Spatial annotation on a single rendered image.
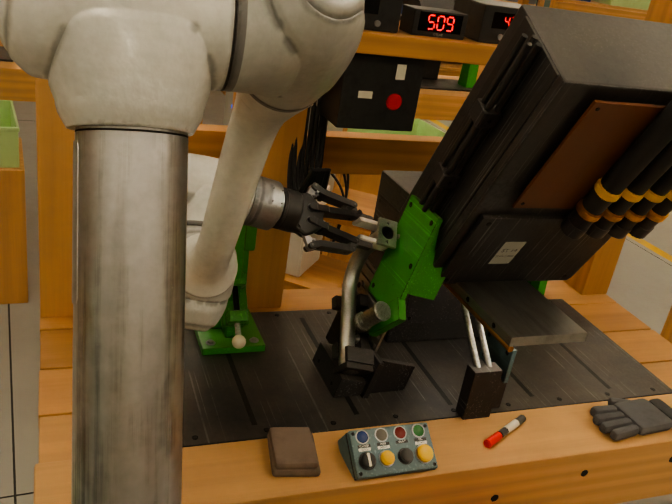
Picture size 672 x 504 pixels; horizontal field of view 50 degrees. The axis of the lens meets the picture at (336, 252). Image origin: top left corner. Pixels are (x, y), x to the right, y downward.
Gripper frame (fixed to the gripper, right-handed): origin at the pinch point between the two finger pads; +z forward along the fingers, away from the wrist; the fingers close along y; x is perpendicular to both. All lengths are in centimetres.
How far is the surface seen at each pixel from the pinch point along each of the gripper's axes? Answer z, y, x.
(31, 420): -30, -18, 168
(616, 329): 84, -1, 13
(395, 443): 3.7, -38.8, -3.0
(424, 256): 5.6, -6.2, -9.0
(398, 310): 4.5, -15.0, -2.6
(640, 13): 392, 376, 194
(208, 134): -26.1, 25.5, 24.9
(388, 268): 4.8, -5.6, 1.2
